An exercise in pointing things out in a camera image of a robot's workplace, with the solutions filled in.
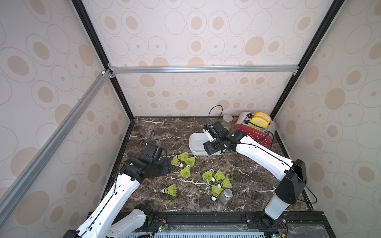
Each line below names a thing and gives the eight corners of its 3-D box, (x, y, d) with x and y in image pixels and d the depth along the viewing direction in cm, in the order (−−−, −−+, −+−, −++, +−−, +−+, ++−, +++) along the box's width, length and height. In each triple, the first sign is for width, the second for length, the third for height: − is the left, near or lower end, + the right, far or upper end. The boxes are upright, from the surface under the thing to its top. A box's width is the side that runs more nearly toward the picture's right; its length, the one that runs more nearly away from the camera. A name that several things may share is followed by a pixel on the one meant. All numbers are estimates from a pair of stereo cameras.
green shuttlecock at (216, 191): (206, 195, 84) (207, 192, 80) (213, 185, 87) (214, 182, 84) (214, 202, 82) (215, 199, 78) (221, 191, 85) (222, 188, 81)
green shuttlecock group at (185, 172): (180, 177, 90) (180, 175, 88) (181, 167, 95) (180, 164, 92) (190, 177, 90) (190, 175, 88) (190, 167, 95) (190, 164, 92)
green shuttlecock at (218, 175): (213, 183, 87) (214, 181, 84) (209, 176, 91) (210, 173, 87) (223, 179, 89) (224, 176, 86) (219, 171, 92) (220, 168, 89)
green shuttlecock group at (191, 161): (186, 163, 96) (185, 161, 93) (190, 156, 100) (190, 153, 97) (193, 167, 95) (193, 164, 92) (197, 159, 98) (197, 156, 95)
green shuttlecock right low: (223, 190, 85) (224, 188, 82) (219, 182, 89) (220, 179, 85) (230, 188, 86) (232, 185, 83) (226, 180, 89) (227, 177, 86)
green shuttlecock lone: (162, 196, 84) (161, 193, 80) (163, 186, 87) (162, 183, 84) (176, 196, 84) (176, 193, 80) (177, 186, 87) (176, 183, 84)
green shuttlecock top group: (176, 158, 98) (175, 155, 95) (180, 152, 101) (180, 149, 98) (184, 162, 96) (184, 159, 93) (188, 156, 99) (188, 153, 96)
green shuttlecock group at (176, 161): (176, 171, 93) (175, 167, 89) (170, 162, 97) (169, 158, 93) (182, 167, 95) (182, 162, 91) (177, 158, 99) (176, 154, 94)
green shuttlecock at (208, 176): (207, 183, 88) (207, 181, 85) (202, 177, 91) (202, 174, 87) (216, 177, 91) (217, 174, 87) (211, 170, 93) (212, 167, 90)
